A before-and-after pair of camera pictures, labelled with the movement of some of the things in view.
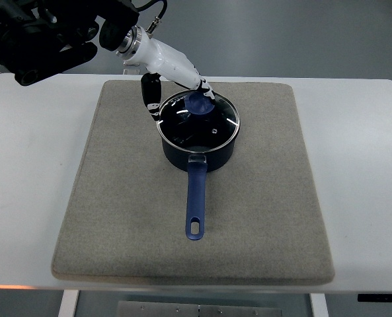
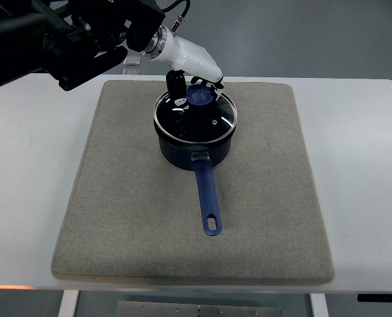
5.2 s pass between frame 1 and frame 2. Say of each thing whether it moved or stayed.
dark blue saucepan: moved
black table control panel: stayed
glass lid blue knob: stayed
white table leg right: stayed
